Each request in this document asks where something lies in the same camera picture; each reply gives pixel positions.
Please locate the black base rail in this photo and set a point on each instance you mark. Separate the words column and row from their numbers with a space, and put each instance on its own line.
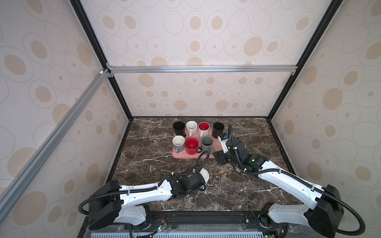
column 207, row 224

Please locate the dark grey mug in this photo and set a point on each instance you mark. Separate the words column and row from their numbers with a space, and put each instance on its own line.
column 207, row 144

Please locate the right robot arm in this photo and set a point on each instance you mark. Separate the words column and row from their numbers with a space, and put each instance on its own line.
column 319, row 209

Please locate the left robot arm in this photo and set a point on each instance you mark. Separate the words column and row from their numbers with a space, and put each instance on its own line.
column 122, row 204

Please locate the black mug white rim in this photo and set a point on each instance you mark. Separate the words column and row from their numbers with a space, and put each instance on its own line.
column 217, row 129

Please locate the grey mug white interior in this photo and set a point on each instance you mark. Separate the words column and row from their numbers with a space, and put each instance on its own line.
column 178, row 143

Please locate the pink mug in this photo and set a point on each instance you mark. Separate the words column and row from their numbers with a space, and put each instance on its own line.
column 191, row 128

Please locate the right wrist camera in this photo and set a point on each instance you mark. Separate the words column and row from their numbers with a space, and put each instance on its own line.
column 223, row 139

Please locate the red mug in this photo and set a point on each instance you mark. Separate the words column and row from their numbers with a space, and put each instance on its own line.
column 192, row 146

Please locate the white mug front row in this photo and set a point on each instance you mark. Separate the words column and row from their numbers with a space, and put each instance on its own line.
column 203, row 129

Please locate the black mug white base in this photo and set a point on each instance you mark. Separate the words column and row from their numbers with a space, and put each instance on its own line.
column 179, row 128

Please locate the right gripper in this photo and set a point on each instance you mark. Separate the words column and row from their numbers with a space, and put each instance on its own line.
column 222, row 156

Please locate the horizontal aluminium bar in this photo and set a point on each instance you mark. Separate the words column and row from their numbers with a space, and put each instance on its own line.
column 200, row 69

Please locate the white ribbed mug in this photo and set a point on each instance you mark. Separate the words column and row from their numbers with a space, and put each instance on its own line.
column 205, row 175

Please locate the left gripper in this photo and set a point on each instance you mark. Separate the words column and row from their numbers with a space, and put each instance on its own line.
column 195, row 193

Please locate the diagonal aluminium bar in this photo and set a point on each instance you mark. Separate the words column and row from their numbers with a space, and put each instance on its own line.
column 39, row 158

